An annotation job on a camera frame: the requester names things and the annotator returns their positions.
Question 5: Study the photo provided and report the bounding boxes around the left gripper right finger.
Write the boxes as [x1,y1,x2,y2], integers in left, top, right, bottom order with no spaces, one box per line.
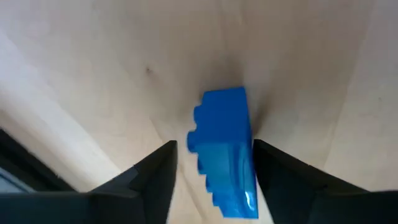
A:
[252,138,330,224]

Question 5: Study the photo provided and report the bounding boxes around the black aluminium table frame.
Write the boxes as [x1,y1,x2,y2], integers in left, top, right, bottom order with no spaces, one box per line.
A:
[0,128,77,193]

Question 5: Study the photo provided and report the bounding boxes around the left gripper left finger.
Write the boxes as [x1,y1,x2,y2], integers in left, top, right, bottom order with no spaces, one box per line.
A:
[90,139,178,224]

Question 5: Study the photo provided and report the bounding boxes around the blue toy brick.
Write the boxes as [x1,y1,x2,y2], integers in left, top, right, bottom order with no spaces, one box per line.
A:
[186,86,259,220]

